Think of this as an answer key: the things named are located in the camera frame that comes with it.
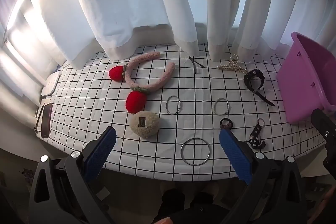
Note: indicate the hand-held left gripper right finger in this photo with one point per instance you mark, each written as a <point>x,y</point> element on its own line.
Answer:
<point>235,155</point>

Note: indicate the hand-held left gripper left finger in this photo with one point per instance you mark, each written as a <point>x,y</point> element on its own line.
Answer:
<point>101,155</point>

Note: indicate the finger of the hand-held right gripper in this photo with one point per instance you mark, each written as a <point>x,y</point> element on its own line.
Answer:
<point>324,127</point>

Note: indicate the purple plastic bin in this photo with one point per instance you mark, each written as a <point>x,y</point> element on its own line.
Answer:
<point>302,87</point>

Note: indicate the small silver bangle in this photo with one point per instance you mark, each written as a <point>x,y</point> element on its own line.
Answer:
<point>167,106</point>
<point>214,107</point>

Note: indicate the large silver bangle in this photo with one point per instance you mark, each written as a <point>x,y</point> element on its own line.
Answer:
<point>181,151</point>

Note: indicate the pink plush strawberry headband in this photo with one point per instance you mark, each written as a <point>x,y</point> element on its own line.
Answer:
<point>135,102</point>

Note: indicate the black wrist watch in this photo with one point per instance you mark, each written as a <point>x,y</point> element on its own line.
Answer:
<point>248,81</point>

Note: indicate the person's right forearm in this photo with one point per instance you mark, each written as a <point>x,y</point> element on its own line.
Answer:
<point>326,203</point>

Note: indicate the person's left hand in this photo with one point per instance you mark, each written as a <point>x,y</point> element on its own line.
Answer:
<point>163,220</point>

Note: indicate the white black checked tablecloth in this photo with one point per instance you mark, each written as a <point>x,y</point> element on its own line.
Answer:
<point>147,161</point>

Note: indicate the dark phone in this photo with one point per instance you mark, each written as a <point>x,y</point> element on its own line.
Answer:
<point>46,120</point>

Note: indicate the person's legs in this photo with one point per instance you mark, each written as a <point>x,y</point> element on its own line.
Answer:
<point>189,205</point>

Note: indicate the pearl hair claw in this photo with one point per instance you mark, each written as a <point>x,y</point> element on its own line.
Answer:
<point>233,67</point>

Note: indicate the black hair pin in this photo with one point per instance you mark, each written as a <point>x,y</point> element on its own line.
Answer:
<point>195,65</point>

